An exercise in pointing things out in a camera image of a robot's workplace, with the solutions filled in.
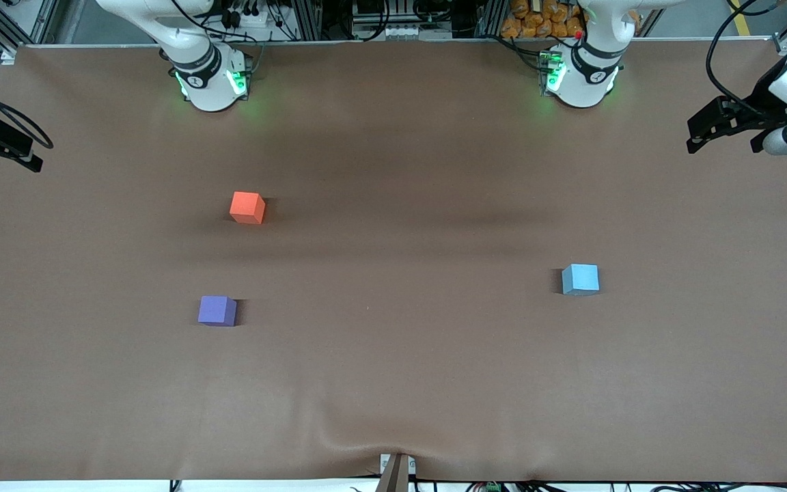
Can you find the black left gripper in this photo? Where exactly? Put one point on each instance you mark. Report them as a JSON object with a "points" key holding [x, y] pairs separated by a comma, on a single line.
{"points": [[761, 104]]}

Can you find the light blue block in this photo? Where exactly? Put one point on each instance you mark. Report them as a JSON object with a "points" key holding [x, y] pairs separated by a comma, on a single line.
{"points": [[580, 279]]}

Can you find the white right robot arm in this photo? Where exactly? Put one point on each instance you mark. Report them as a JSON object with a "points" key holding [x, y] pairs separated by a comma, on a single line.
{"points": [[205, 89]]}

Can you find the orange block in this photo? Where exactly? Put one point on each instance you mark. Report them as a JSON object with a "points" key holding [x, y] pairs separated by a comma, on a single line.
{"points": [[246, 207]]}

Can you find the purple block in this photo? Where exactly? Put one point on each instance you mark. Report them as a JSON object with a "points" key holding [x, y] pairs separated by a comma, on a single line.
{"points": [[216, 311]]}

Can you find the pile of orange objects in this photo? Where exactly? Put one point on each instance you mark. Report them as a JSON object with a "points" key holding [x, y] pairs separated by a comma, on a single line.
{"points": [[537, 24]]}

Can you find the white power strip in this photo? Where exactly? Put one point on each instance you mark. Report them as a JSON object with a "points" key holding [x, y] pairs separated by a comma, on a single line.
{"points": [[404, 32]]}

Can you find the brown table mat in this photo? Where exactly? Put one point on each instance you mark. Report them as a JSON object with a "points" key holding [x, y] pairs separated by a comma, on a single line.
{"points": [[393, 355]]}

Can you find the green plug connector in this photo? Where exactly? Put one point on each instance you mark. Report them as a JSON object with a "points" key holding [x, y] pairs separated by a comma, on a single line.
{"points": [[492, 487]]}

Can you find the metal table edge clamp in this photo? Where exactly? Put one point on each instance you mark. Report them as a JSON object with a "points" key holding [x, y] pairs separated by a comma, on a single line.
{"points": [[397, 475]]}

